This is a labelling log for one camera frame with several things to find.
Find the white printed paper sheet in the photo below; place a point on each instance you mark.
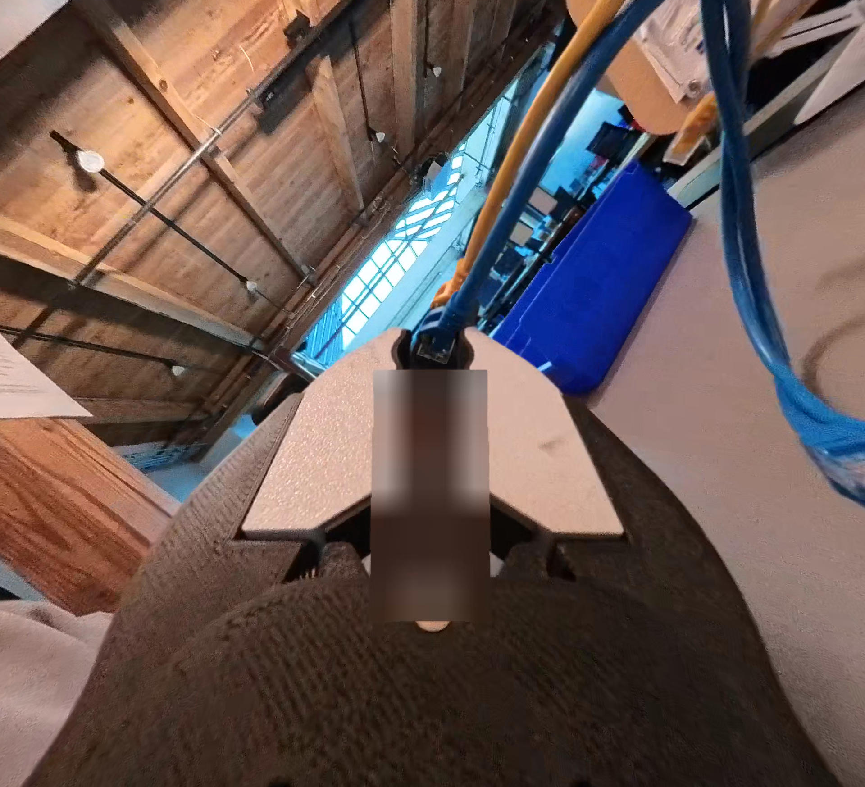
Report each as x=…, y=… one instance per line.
x=27, y=388

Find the wooden beam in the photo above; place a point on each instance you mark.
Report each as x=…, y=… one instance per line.
x=67, y=503

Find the blue plastic bin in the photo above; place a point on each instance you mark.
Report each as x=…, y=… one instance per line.
x=595, y=280

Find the person's grey clothing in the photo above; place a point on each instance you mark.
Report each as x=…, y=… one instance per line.
x=40, y=685

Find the grey desk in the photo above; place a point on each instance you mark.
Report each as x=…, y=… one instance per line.
x=709, y=462

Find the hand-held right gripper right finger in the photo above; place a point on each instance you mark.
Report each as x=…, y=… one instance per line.
x=540, y=456

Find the grey stand base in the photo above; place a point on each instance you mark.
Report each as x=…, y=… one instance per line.
x=834, y=84

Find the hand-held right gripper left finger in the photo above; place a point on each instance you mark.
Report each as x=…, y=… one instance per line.
x=317, y=449

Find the arched window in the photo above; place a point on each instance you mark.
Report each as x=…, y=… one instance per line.
x=378, y=280

